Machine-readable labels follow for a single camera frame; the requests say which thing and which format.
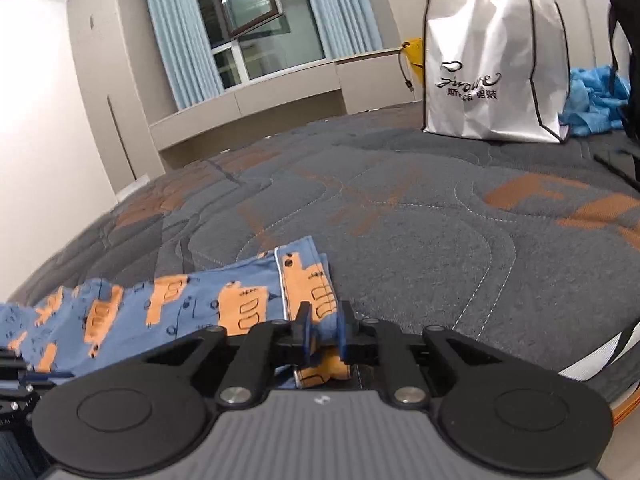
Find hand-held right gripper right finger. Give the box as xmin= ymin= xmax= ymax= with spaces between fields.
xmin=336 ymin=300 xmax=511 ymax=407

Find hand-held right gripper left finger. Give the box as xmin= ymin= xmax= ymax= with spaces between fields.
xmin=142 ymin=301 xmax=315 ymax=409

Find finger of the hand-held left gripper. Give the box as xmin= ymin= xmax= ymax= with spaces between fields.
xmin=0 ymin=349 xmax=57 ymax=387

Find blue pants with orange print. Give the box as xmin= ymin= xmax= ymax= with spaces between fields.
xmin=0 ymin=235 xmax=368 ymax=392

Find grey quilted mattress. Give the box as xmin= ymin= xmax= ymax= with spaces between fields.
xmin=0 ymin=100 xmax=640 ymax=427

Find beige window bench cabinet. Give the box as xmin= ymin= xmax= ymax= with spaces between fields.
xmin=149 ymin=46 xmax=426 ymax=157

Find window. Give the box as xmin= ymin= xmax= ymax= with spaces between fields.
xmin=192 ymin=0 xmax=327 ymax=84

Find yellow shopping bag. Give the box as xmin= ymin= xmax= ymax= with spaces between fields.
xmin=402 ymin=37 xmax=427 ymax=86

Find beige tall cabinet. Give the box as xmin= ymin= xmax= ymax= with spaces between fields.
xmin=66 ymin=0 xmax=168 ymax=196
xmin=370 ymin=0 xmax=453 ymax=53

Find white tote bag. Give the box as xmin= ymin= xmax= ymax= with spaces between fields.
xmin=421 ymin=0 xmax=572 ymax=145

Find light blue curtain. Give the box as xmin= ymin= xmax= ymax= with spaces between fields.
xmin=298 ymin=0 xmax=385 ymax=60
xmin=141 ymin=0 xmax=224 ymax=110

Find blue crumpled cloth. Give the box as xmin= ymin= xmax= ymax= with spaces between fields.
xmin=557 ymin=65 xmax=632 ymax=137

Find grey padded headboard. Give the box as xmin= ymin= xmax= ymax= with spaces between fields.
xmin=487 ymin=0 xmax=640 ymax=77

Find black cable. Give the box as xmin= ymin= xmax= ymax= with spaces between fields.
xmin=397 ymin=46 xmax=417 ymax=94

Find black strap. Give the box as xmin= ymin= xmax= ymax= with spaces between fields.
xmin=594 ymin=145 xmax=640 ymax=184

